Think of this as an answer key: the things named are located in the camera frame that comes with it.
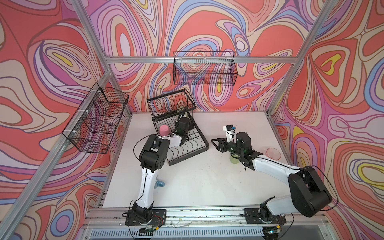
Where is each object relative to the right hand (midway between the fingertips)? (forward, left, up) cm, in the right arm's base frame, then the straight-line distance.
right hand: (215, 143), depth 86 cm
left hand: (+24, +16, -4) cm, 29 cm away
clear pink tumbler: (-4, -37, -9) cm, 38 cm away
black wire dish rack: (+23, +26, +4) cm, 35 cm away
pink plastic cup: (+11, +31, 0) cm, 33 cm away
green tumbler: (-13, -8, +4) cm, 16 cm away
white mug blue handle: (-20, +32, -6) cm, 38 cm away
